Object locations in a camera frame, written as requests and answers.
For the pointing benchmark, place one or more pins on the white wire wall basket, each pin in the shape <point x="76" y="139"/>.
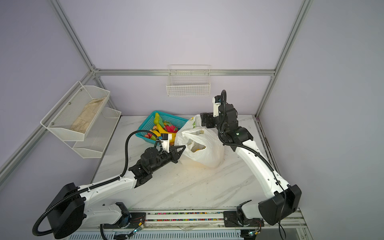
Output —
<point x="188" y="80"/>

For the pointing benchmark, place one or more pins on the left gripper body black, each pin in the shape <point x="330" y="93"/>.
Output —
<point x="172" y="154"/>

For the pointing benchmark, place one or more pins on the lower white mesh shelf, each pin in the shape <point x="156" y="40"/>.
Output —
<point x="99" y="136"/>

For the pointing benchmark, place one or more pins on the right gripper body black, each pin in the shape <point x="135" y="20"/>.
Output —
<point x="205" y="119"/>

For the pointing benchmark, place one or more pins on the yellow fake banana bunch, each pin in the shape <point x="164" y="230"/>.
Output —
<point x="158" y="130"/>

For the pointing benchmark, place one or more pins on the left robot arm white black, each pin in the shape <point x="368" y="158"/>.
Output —
<point x="90" y="205"/>

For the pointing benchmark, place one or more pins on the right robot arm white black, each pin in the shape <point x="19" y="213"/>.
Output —
<point x="282" y="199"/>

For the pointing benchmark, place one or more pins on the white lemon print plastic bag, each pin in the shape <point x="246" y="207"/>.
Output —
<point x="203" y="147"/>

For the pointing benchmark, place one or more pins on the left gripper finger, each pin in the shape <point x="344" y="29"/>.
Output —
<point x="176" y="152"/>
<point x="164" y="137"/>

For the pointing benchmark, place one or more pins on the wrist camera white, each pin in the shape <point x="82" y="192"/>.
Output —
<point x="166" y="144"/>
<point x="217" y="101"/>

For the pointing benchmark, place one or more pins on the white mesh shelf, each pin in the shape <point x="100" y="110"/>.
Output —
<point x="60" y="118"/>
<point x="99" y="136"/>

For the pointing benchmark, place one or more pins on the upper white mesh shelf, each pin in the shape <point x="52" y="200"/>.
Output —
<point x="60" y="118"/>

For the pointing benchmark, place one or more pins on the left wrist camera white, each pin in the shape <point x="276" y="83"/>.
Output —
<point x="166" y="144"/>

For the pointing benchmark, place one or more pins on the beige cloth in shelf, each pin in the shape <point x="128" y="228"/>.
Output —
<point x="83" y="121"/>

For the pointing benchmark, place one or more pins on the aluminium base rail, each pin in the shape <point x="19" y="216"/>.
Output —
<point x="197" y="225"/>

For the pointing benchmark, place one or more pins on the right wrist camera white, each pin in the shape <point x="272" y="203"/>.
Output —
<point x="217" y="101"/>

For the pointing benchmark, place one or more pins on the pink fake dragon fruit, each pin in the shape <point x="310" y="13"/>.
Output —
<point x="171" y="129"/>

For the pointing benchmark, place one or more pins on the green fake leafy fruit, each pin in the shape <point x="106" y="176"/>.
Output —
<point x="158" y="121"/>

